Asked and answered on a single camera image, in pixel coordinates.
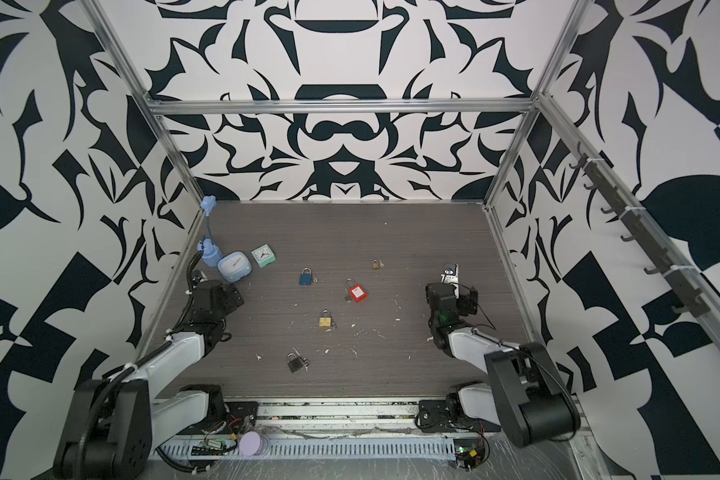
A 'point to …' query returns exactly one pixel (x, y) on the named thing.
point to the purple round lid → (249, 443)
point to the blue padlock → (306, 277)
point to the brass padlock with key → (326, 320)
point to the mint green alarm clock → (263, 255)
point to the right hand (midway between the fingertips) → (458, 283)
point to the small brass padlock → (375, 264)
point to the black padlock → (294, 363)
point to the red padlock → (357, 292)
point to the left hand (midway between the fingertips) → (214, 291)
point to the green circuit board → (468, 452)
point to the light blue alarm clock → (234, 266)
